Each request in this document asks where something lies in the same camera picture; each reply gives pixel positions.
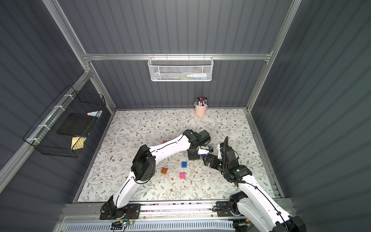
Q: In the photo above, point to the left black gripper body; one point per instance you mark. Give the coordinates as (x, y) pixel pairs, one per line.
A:
(193, 155)

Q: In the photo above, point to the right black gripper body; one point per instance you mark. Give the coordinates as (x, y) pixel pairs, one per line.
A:
(213, 161)

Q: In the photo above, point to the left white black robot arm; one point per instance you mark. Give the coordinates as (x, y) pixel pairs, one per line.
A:
(144, 167)

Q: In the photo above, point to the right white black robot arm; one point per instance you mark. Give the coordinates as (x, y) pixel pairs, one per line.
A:
(251, 201)

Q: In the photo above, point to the orange lego brick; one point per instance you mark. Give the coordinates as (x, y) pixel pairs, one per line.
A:
(164, 170)

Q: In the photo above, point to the pink pen cup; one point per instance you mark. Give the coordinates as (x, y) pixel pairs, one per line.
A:
(200, 111)

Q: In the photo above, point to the markers in cup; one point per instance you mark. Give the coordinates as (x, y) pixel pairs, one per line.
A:
(201, 101)

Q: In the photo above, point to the floral table mat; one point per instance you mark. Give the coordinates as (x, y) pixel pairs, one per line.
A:
(131, 129)

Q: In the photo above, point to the white bottle in basket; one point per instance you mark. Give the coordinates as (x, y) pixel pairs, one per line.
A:
(197, 75)

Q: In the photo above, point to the pastel sticky note pad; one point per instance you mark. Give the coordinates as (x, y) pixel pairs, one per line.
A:
(95, 113)

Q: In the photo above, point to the small green circuit board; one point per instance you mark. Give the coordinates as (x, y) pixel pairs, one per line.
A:
(119, 225)

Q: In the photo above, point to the yellow sticky notes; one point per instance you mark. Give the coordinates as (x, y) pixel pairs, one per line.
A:
(77, 143)

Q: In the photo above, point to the black notebook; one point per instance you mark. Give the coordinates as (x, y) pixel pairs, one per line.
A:
(77, 125)

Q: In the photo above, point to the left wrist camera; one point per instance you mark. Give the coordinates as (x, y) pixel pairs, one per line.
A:
(205, 150)

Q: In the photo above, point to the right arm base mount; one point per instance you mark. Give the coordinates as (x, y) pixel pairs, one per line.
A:
(233, 209)

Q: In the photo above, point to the white wire mesh basket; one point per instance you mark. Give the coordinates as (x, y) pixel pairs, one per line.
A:
(176, 70)

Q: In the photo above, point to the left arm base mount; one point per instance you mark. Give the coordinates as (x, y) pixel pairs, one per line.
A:
(109, 212)

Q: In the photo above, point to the black wire wall basket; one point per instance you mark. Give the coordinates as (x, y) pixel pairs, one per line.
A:
(43, 136)

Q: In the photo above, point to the aluminium rail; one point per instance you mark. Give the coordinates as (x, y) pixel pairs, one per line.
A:
(149, 211)

